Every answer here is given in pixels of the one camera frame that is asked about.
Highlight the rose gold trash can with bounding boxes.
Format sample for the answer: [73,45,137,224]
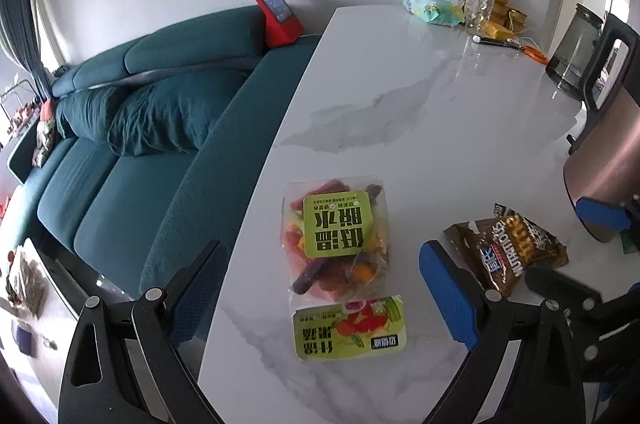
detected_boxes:
[563,12,640,246]

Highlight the brown nut snack packet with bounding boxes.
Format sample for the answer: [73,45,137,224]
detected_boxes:
[444,203,568,297]

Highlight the green dried vegetable snack bag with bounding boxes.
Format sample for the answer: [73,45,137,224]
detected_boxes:
[280,176,407,362]

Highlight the white coffee table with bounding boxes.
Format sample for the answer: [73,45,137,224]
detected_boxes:
[0,236,132,424]

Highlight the black glass kettle appliance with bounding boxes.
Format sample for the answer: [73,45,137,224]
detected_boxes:
[546,4,603,100]

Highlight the purple box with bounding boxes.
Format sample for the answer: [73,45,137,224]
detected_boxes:
[12,320,34,357]

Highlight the teal sofa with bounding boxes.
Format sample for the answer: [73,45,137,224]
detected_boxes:
[1,6,319,297]

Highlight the teal cushion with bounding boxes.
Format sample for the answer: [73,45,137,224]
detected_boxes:
[107,69,248,156]
[55,86,131,144]

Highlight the yellow box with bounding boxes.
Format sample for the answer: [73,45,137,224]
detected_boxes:
[483,21,515,42]

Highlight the patterned small pillow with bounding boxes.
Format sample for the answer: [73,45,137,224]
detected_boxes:
[32,99,56,168]

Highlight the clear glass jar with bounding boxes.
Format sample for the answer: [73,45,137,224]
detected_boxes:
[458,0,495,33]

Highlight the blue curtain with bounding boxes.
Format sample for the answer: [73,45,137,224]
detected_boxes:
[1,0,52,101]

